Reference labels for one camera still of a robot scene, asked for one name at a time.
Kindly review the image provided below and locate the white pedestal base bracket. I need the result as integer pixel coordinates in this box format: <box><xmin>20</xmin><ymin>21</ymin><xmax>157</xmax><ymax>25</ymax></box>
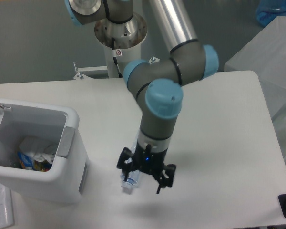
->
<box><xmin>73</xmin><ymin>57</ymin><xmax>160</xmax><ymax>80</ymax></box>

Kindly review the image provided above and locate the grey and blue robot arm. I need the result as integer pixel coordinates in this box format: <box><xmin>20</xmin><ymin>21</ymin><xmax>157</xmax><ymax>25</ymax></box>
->
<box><xmin>65</xmin><ymin>0</ymin><xmax>219</xmax><ymax>193</ymax></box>

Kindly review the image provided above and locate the crushed clear plastic bottle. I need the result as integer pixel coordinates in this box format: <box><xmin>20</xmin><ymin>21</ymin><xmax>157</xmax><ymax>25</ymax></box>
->
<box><xmin>120</xmin><ymin>139</ymin><xmax>143</xmax><ymax>193</ymax></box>

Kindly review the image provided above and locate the grey side table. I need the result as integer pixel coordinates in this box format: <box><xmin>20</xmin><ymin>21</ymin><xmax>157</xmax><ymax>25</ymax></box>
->
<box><xmin>224</xmin><ymin>16</ymin><xmax>286</xmax><ymax>165</ymax></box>

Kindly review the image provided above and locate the blue water jug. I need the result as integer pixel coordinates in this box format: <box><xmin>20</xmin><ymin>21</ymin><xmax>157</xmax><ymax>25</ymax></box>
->
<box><xmin>255</xmin><ymin>0</ymin><xmax>286</xmax><ymax>27</ymax></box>

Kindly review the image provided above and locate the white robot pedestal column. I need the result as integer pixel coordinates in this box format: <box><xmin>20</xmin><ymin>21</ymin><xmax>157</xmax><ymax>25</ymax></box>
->
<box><xmin>103</xmin><ymin>45</ymin><xmax>141</xmax><ymax>78</ymax></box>

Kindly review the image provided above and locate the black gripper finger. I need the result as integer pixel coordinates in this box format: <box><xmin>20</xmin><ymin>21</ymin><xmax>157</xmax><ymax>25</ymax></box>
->
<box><xmin>116</xmin><ymin>147</ymin><xmax>136</xmax><ymax>181</ymax></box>
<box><xmin>155</xmin><ymin>164</ymin><xmax>176</xmax><ymax>194</ymax></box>

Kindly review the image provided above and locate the white tray with plastic bag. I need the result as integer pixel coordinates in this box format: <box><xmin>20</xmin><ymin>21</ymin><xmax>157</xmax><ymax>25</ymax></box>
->
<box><xmin>0</xmin><ymin>183</ymin><xmax>14</xmax><ymax>229</ymax></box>

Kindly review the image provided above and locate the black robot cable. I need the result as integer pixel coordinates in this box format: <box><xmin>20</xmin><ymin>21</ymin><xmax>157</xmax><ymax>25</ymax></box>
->
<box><xmin>111</xmin><ymin>37</ymin><xmax>123</xmax><ymax>78</ymax></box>

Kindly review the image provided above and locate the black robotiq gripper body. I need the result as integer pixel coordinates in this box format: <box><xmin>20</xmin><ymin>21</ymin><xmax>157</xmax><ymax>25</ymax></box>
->
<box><xmin>133</xmin><ymin>144</ymin><xmax>167</xmax><ymax>178</ymax></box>

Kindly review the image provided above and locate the white paper wrapper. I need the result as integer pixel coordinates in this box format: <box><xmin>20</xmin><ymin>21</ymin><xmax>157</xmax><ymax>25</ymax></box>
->
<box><xmin>19</xmin><ymin>136</ymin><xmax>58</xmax><ymax>165</ymax></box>

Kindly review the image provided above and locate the colourful trash inside can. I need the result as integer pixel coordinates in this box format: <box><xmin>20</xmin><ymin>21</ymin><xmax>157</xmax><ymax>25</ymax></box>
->
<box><xmin>8</xmin><ymin>151</ymin><xmax>52</xmax><ymax>172</ymax></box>

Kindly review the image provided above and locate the white open trash can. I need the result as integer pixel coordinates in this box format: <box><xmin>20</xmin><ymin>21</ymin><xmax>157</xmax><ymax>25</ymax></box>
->
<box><xmin>0</xmin><ymin>99</ymin><xmax>90</xmax><ymax>203</ymax></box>

